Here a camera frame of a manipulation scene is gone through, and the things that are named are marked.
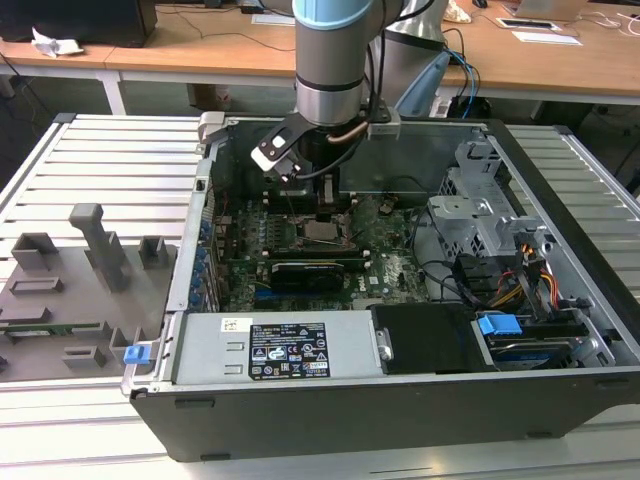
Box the silver CPU plate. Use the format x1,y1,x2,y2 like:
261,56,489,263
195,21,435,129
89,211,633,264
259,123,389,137
304,219,337,242

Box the black open PC case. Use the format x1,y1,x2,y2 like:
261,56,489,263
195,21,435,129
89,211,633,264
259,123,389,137
122,112,640,464

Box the coloured power wire bundle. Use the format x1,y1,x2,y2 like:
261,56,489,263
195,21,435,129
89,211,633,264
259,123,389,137
492,239,559,309

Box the grey case latch handle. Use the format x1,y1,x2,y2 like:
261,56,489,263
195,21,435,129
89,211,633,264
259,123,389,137
197,112,229,146

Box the black plastic shroud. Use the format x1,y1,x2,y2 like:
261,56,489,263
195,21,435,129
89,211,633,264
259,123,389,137
372,302,496,376

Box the brown sleeved cable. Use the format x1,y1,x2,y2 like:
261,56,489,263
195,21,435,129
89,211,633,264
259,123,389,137
325,119,371,147

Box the CPU socket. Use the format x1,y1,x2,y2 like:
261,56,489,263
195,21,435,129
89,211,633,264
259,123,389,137
291,213,360,252

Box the pale blue teach pendant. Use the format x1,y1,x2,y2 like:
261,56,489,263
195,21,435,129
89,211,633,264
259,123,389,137
394,49,451,117

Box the long wooden desk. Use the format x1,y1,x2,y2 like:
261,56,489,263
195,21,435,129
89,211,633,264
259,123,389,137
104,0,640,109

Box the black graphics card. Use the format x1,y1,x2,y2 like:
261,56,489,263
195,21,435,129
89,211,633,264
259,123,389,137
269,259,346,294

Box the black cable bundle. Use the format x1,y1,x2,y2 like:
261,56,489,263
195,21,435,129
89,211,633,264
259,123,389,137
452,252,521,302

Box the short wooden desk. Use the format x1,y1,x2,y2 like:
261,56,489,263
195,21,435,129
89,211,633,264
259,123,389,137
0,37,121,116

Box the black RAM slot bank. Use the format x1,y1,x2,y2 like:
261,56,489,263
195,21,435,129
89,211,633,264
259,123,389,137
259,246,372,272
262,188,359,215

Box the white paper sheet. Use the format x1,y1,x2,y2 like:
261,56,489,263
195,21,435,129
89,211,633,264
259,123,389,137
512,29,584,47

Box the flat white tablet device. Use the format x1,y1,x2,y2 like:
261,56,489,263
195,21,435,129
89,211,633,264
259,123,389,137
495,16,559,31

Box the black power supply label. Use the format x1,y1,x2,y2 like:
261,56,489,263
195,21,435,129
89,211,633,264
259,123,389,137
248,322,332,379

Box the green RAM stick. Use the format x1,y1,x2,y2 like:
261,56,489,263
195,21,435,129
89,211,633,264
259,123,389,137
0,322,101,334

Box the blue plastic case clip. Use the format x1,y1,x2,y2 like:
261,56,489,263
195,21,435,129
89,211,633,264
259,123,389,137
122,343,151,367

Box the silver laptop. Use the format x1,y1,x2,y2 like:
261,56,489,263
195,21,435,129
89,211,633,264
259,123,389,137
502,0,586,21

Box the grey power supply unit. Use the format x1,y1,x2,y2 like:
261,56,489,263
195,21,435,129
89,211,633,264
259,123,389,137
172,310,386,386

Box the brown cardboard box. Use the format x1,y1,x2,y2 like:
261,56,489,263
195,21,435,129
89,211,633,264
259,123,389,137
189,83,234,111

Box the grey parts rack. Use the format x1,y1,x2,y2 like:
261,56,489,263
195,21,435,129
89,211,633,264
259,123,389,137
0,202,179,384

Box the blue cable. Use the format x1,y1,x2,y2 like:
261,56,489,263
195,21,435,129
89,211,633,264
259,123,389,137
449,49,482,120

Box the black box on desk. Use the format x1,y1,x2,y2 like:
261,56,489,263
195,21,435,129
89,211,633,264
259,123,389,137
0,0,159,49

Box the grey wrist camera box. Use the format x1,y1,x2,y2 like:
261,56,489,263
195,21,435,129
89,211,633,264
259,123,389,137
367,107,402,141

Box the hard disk in blue carrier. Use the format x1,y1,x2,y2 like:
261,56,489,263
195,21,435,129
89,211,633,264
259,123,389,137
477,310,581,372

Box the metal socket cover frame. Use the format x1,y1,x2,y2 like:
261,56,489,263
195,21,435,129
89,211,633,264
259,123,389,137
337,197,375,238

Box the crumpled white paper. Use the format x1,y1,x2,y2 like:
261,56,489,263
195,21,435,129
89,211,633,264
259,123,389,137
30,27,85,59

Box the silver metal drive cage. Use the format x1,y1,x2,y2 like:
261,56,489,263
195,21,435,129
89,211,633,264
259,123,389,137
427,139,551,261

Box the green motherboard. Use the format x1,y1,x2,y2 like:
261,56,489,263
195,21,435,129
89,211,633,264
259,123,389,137
212,192,436,314

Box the beige crumpled object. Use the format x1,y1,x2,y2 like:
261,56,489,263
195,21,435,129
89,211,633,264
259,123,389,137
444,0,474,24

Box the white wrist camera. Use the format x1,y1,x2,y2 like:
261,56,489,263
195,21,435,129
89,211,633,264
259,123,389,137
249,113,305,184

